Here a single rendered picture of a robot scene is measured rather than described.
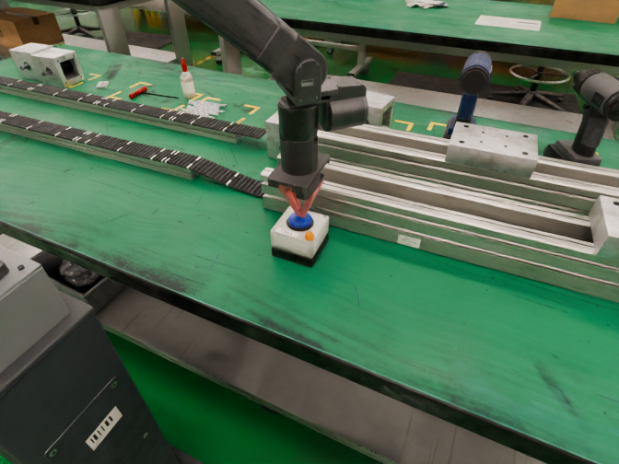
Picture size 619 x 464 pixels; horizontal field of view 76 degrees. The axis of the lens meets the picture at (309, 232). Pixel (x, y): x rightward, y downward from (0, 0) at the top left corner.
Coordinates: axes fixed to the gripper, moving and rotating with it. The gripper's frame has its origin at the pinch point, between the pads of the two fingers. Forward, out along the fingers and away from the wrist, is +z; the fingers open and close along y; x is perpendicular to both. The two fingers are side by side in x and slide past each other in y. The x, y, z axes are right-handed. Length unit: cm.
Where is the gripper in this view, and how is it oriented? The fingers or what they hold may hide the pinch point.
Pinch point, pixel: (300, 212)
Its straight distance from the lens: 67.8
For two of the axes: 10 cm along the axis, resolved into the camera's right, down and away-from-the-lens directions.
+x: -9.2, -2.5, 3.0
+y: 3.9, -6.0, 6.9
